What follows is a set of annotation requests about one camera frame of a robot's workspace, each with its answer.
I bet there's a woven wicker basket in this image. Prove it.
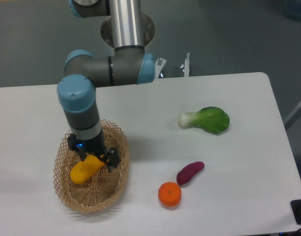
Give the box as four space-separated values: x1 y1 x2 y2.
54 119 130 213

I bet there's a purple sweet potato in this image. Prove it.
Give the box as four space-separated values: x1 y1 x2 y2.
176 161 205 185

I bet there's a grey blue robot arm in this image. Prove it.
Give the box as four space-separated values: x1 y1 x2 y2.
57 0 155 171

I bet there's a green bok choy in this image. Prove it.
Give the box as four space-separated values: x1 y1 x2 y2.
178 106 230 135

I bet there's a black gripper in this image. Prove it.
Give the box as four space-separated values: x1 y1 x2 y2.
67 131 121 172

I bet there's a white frame at right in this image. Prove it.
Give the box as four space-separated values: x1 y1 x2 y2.
284 100 301 130

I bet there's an orange tangerine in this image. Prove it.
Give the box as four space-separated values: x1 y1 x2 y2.
157 182 181 207

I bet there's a white metal base frame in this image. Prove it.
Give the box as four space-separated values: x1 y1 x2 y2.
154 52 191 79

